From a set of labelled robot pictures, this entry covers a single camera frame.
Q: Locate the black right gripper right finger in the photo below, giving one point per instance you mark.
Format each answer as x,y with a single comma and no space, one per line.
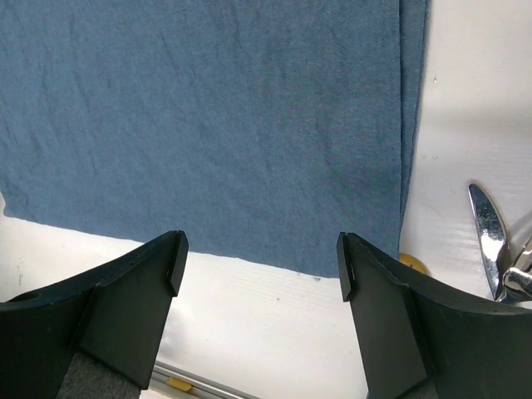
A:
421,338

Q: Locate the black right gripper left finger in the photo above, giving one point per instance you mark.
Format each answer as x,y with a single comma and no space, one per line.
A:
96,334

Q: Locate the gold spoon green handle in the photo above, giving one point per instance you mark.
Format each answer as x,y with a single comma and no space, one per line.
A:
413,262

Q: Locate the silver knife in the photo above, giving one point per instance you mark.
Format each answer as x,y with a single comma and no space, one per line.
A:
492,236

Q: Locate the blue cloth placemat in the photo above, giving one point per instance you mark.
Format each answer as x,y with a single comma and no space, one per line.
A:
262,129

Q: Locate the aluminium frame rail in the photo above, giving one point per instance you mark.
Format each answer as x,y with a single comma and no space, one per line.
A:
176,383

